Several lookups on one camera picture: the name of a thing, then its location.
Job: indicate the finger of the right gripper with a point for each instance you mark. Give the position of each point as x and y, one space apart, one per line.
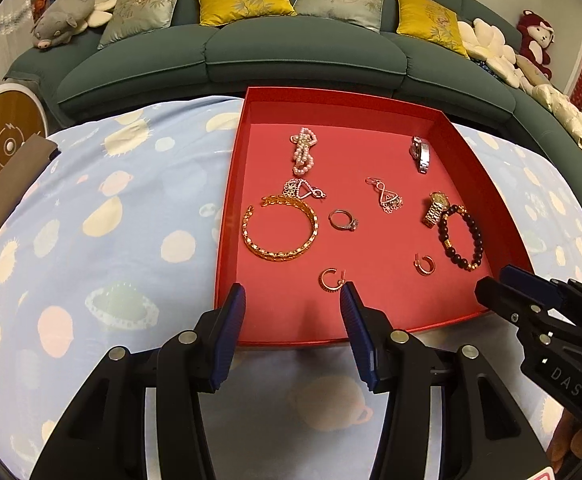
529 284
511 305

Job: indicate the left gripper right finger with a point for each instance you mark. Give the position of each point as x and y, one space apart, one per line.
485 435

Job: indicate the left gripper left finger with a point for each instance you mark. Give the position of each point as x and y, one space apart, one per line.
101 433

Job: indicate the gold hoop earring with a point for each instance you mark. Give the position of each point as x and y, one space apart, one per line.
424 265
331 279

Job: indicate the gold wristwatch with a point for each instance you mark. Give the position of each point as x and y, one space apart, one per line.
439 203

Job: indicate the silver infinity pendant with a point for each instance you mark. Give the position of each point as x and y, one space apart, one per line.
389 201

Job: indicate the silver wristwatch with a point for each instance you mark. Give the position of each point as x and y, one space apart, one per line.
420 152

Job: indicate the silver crystal charm pendant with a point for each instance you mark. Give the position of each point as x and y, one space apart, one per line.
301 190

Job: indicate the red jewelry tray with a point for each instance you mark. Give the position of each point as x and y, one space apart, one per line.
276 246

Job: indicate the person's right hand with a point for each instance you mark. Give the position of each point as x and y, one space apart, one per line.
567 438

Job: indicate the cream quilted blanket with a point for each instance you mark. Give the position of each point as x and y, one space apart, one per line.
561 108

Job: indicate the blue planet-print tablecloth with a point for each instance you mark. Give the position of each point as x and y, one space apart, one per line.
116 244

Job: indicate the beige small pillow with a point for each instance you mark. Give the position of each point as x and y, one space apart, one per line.
531 71

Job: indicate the red plush monkey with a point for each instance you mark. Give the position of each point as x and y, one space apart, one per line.
537 36

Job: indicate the white flower cushion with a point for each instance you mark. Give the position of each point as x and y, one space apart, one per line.
486 43

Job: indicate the brown cloth pouch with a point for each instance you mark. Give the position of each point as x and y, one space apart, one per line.
24 168

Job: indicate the yellow floral cushion right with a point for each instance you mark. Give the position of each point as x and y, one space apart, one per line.
430 21

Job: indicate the round wood-faced white appliance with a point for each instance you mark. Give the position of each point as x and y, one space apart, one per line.
21 116

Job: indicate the dark green sectional sofa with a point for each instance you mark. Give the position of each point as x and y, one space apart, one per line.
84 80

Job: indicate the grey floral cushion left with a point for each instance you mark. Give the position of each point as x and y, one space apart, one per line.
136 17

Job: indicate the grey plush pig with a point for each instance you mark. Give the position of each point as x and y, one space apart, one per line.
60 22

